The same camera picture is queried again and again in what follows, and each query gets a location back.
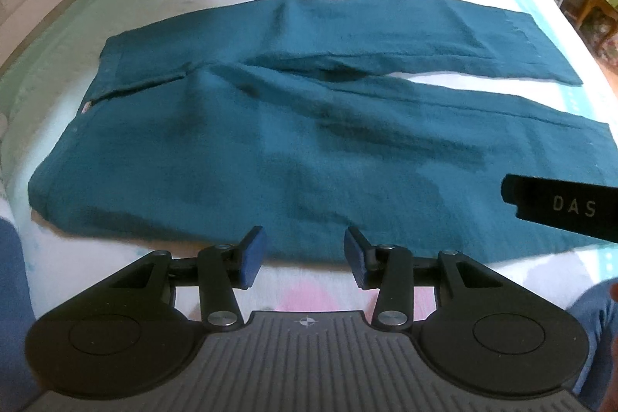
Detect teal green pants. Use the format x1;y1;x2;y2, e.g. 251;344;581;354
28;0;617;263

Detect pastel patterned bed sheet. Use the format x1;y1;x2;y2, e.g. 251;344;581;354
1;0;617;316

